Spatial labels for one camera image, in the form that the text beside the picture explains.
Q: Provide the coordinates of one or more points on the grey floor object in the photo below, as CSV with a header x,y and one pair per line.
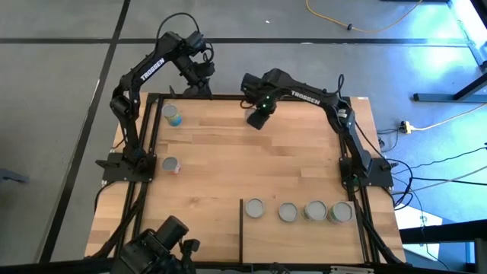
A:
x,y
11,176

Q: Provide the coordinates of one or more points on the black rig beam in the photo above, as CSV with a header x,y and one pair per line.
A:
x,y
57,266
437,230

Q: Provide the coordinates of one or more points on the blue yellow labelled can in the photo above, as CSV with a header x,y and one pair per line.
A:
x,y
172,115

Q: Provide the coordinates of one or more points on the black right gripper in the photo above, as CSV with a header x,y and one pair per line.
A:
x,y
266,102

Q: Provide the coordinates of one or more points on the silver metal bracket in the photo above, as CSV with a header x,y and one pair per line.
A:
x,y
352,270

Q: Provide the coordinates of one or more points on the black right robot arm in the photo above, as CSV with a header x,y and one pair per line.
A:
x,y
304,97

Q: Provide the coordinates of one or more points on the white green labelled can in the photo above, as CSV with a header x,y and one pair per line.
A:
x,y
316,210

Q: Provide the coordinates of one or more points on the black aluminium table frame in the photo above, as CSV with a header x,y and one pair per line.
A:
x,y
228,97

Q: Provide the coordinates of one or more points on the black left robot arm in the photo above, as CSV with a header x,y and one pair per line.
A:
x,y
152,68

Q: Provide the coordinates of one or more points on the yellow power plug block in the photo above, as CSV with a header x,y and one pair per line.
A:
x,y
406,126

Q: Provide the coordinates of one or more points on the metal desk leg frame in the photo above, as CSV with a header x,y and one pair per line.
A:
x,y
449,97

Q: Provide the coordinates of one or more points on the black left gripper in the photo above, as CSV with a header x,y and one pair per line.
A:
x,y
198,70

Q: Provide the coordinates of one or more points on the large colourful labelled can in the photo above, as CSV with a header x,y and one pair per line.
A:
x,y
341,212

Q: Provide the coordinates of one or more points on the short green labelled can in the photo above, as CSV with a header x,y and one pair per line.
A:
x,y
288,212

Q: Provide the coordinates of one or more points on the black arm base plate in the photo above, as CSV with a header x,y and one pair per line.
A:
x,y
380,177
114,173

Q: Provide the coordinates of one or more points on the green yellow labelled can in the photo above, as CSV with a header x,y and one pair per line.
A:
x,y
255,208

